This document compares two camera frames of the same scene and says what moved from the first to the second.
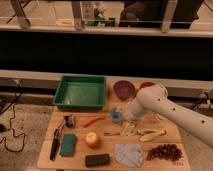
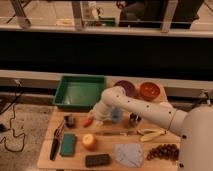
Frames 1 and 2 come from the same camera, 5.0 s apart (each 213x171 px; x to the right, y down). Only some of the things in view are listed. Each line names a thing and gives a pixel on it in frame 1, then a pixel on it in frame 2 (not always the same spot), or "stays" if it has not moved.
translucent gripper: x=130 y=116 -> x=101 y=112
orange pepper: x=85 y=121 stays
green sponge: x=67 y=148 stays
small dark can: x=69 y=122 stays
